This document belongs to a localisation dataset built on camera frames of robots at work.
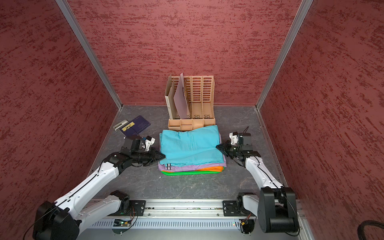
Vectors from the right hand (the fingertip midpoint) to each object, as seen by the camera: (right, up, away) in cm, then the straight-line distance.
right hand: (216, 148), depth 84 cm
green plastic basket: (-13, -15, +1) cm, 20 cm away
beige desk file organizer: (-8, +36, +31) cm, 49 cm away
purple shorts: (-16, -9, -5) cm, 19 cm away
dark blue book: (-56, +11, +22) cm, 62 cm away
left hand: (-28, -4, -8) cm, 30 cm away
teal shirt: (-11, +1, +1) cm, 11 cm away
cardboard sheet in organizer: (-27, +31, +2) cm, 41 cm away
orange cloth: (-1, -10, -7) cm, 12 cm away
